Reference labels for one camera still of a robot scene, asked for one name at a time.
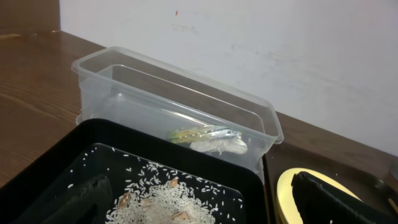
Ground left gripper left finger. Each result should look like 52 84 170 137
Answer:
37 174 113 224

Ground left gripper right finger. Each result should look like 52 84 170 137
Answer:
291 171 397 224

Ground rice food waste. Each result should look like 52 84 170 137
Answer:
67 145 246 223

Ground wooden chopstick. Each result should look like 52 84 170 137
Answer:
387 198 398 215

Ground white tissue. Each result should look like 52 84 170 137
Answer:
190 137 248 154

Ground green snack wrapper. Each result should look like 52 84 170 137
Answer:
166 125 242 144

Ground yellow round plate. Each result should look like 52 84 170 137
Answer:
276 167 361 224

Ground black plastic tray bin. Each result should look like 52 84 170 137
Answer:
1 119 268 223

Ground clear plastic bin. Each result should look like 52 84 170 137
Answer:
72 47 284 177

